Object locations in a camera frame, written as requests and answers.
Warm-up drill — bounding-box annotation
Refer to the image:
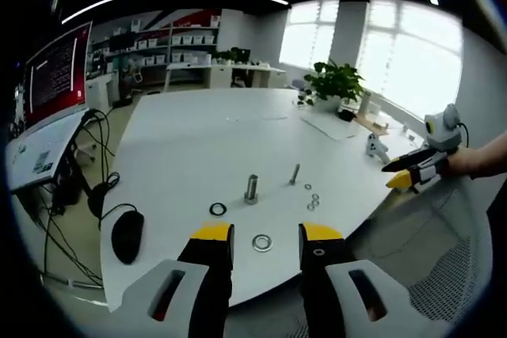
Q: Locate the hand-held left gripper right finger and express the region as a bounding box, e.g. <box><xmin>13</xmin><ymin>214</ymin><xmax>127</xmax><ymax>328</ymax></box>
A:
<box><xmin>297</xmin><ymin>222</ymin><xmax>413</xmax><ymax>338</ymax></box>

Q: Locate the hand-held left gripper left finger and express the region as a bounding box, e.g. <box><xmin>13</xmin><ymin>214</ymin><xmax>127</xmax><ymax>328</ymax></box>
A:
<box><xmin>120</xmin><ymin>221</ymin><xmax>235</xmax><ymax>338</ymax></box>

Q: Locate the large silver washer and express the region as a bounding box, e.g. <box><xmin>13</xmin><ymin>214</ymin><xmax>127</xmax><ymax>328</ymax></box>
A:
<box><xmin>252</xmin><ymin>234</ymin><xmax>276</xmax><ymax>253</ymax></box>

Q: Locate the large threaded stud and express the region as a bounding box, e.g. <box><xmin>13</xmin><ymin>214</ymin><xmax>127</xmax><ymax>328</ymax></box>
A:
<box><xmin>243</xmin><ymin>173</ymin><xmax>261</xmax><ymax>206</ymax></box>

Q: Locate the person's right hand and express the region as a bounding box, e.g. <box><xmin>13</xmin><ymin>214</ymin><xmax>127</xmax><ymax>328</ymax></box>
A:
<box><xmin>440</xmin><ymin>147</ymin><xmax>479</xmax><ymax>179</ymax></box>

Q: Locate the white handheld controller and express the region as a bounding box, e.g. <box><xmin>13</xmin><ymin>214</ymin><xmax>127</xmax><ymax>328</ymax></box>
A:
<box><xmin>364</xmin><ymin>131</ymin><xmax>391</xmax><ymax>165</ymax></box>

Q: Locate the wooden board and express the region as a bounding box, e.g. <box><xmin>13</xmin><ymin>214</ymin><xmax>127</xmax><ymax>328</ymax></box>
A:
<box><xmin>353</xmin><ymin>114</ymin><xmax>390</xmax><ymax>134</ymax></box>

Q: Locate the grey mesh chair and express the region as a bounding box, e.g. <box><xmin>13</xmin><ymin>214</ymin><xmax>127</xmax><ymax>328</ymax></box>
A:
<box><xmin>350</xmin><ymin>174</ymin><xmax>498</xmax><ymax>338</ymax></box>

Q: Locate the black computer mouse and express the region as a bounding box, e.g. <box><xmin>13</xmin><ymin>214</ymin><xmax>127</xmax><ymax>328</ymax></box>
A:
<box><xmin>111</xmin><ymin>211</ymin><xmax>145</xmax><ymax>265</ymax></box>

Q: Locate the green potted plant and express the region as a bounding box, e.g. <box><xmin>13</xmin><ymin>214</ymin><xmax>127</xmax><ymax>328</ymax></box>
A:
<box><xmin>303</xmin><ymin>59</ymin><xmax>366</xmax><ymax>112</ymax></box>

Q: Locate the white background desk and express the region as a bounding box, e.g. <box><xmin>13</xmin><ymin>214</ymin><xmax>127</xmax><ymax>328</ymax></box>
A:
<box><xmin>165</xmin><ymin>61</ymin><xmax>287</xmax><ymax>90</ymax></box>

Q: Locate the white storage shelving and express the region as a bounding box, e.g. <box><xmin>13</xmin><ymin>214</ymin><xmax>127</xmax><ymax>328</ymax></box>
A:
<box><xmin>87</xmin><ymin>8</ymin><xmax>222</xmax><ymax>78</ymax></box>

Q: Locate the white laptop with red screen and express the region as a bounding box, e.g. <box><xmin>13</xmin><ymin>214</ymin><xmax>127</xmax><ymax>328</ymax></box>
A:
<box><xmin>5</xmin><ymin>20</ymin><xmax>94</xmax><ymax>193</ymax></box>

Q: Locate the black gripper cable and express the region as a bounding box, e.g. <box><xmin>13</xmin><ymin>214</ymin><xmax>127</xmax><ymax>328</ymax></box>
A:
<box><xmin>455</xmin><ymin>121</ymin><xmax>471</xmax><ymax>150</ymax></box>

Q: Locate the black mouse cable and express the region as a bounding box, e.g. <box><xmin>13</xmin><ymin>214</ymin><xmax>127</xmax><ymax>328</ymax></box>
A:
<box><xmin>97</xmin><ymin>203</ymin><xmax>138</xmax><ymax>232</ymax></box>

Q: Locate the bundle of black cables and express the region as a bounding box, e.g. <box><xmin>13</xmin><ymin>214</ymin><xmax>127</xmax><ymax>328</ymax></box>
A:
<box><xmin>37</xmin><ymin>109</ymin><xmax>121</xmax><ymax>290</ymax></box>

